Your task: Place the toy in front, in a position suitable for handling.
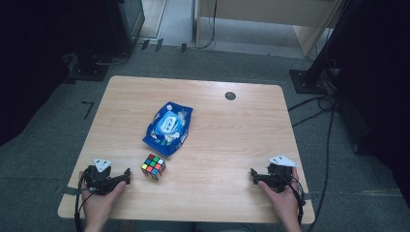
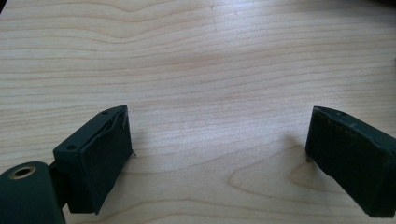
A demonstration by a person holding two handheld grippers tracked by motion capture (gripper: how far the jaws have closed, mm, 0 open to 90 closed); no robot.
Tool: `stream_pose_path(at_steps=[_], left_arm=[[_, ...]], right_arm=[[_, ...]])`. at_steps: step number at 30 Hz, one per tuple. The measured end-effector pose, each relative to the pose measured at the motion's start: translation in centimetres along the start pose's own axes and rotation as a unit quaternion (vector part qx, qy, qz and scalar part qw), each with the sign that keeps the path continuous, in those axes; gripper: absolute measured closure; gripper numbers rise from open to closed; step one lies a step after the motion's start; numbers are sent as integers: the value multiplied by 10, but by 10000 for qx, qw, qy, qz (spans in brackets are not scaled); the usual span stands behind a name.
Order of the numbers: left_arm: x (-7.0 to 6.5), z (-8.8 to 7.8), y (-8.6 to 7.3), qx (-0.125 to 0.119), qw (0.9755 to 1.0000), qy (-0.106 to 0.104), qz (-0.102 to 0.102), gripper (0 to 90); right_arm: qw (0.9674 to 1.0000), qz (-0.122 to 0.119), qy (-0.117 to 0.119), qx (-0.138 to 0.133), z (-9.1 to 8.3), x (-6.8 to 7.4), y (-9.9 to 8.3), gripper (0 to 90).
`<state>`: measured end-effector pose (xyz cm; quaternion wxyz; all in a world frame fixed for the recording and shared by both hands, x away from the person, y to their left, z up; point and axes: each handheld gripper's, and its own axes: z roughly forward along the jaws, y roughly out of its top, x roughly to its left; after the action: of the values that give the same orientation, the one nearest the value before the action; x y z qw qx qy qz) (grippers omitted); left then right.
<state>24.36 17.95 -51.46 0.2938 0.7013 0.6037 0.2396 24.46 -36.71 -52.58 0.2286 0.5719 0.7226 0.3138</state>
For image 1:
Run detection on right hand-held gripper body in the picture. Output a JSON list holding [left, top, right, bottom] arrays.
[[259, 154, 299, 194]]

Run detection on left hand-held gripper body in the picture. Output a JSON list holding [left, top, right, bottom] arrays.
[[83, 157, 127, 196]]

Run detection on colourful puzzle cube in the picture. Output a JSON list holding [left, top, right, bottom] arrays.
[[140, 153, 167, 182]]

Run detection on blue wet wipes packet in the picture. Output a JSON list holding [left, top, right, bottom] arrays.
[[142, 101, 194, 158]]

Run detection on person's left hand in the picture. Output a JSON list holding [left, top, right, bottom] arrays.
[[78, 170, 128, 218]]

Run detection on person's right hand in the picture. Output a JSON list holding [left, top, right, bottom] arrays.
[[257, 167, 302, 225]]

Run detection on person's dark clothing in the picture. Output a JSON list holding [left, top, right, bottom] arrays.
[[133, 220, 255, 232]]

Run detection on black metal stand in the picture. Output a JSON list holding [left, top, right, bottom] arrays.
[[288, 0, 359, 96]]

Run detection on black stand base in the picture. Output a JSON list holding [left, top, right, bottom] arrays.
[[62, 52, 110, 83]]

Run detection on dark curtain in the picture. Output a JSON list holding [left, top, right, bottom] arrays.
[[335, 0, 410, 211], [0, 0, 76, 148]]

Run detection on dark glass cabinet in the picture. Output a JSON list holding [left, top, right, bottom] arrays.
[[105, 0, 146, 56]]

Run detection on light wooden cabinet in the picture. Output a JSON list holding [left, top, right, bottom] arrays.
[[194, 0, 342, 59]]

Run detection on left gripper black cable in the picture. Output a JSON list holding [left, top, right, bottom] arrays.
[[73, 172, 95, 232]]

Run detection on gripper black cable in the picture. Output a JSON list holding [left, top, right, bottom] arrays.
[[73, 172, 95, 232], [288, 175, 308, 226]]

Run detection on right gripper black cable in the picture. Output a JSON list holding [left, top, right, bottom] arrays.
[[288, 175, 308, 226]]

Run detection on long black floor cable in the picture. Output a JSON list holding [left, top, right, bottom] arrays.
[[307, 96, 338, 232]]

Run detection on looped black floor cable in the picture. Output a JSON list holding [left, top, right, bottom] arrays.
[[287, 95, 337, 129]]

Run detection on thin black hanging cable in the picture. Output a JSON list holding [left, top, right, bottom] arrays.
[[196, 0, 219, 51]]

